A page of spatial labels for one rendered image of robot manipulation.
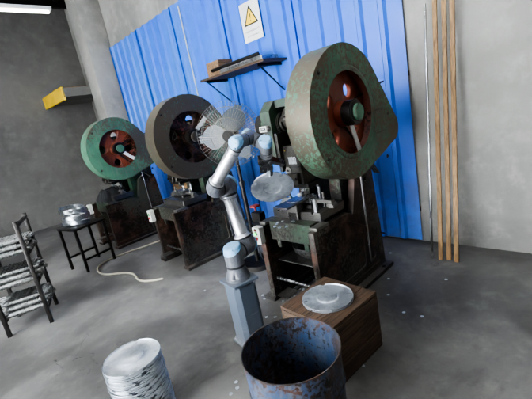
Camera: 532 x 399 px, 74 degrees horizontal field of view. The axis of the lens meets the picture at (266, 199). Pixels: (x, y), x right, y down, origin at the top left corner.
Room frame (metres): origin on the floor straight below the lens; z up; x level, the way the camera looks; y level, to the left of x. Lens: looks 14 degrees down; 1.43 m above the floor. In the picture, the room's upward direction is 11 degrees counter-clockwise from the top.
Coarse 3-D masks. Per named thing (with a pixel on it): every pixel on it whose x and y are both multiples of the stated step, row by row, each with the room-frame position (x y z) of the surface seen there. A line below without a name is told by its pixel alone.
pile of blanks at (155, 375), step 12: (156, 360) 1.58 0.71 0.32; (144, 372) 1.51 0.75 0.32; (156, 372) 1.55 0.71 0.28; (108, 384) 1.50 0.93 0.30; (120, 384) 1.47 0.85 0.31; (132, 384) 1.49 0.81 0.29; (144, 384) 1.49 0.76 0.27; (156, 384) 1.54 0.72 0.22; (168, 384) 1.61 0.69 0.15; (120, 396) 1.48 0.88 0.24; (132, 396) 1.47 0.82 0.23; (144, 396) 1.49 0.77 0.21; (156, 396) 1.52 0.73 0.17; (168, 396) 1.58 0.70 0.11
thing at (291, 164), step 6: (288, 150) 2.51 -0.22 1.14; (288, 156) 2.52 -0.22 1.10; (294, 156) 2.48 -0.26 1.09; (288, 162) 2.53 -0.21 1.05; (294, 162) 2.48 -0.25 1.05; (288, 168) 2.52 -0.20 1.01; (294, 168) 2.49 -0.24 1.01; (288, 174) 2.50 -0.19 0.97; (294, 174) 2.46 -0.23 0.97; (300, 174) 2.46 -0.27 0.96; (306, 174) 2.47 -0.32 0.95; (312, 174) 2.52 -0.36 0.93; (294, 180) 2.45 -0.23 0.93; (300, 180) 2.46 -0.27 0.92; (306, 180) 2.47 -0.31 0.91; (312, 180) 2.51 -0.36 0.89
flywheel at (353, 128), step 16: (336, 80) 2.27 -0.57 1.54; (352, 80) 2.39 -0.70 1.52; (336, 96) 2.25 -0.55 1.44; (352, 96) 2.38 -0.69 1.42; (368, 96) 2.43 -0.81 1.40; (336, 112) 2.20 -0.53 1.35; (352, 112) 2.15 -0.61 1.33; (368, 112) 2.45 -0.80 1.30; (336, 128) 2.22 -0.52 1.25; (352, 128) 2.25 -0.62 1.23; (368, 128) 2.42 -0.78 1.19; (352, 144) 2.33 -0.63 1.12
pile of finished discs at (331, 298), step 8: (312, 288) 1.93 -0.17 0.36; (320, 288) 1.92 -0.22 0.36; (328, 288) 1.90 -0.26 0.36; (336, 288) 1.88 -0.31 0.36; (344, 288) 1.86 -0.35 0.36; (304, 296) 1.86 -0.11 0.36; (312, 296) 1.84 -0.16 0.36; (320, 296) 1.82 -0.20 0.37; (328, 296) 1.80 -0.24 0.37; (336, 296) 1.78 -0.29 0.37; (344, 296) 1.78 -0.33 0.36; (352, 296) 1.76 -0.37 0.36; (304, 304) 1.77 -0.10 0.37; (312, 304) 1.76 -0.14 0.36; (320, 304) 1.75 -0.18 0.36; (328, 304) 1.73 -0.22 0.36; (336, 304) 1.71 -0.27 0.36; (344, 304) 1.70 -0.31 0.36; (320, 312) 1.68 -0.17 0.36; (328, 312) 1.66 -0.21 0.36
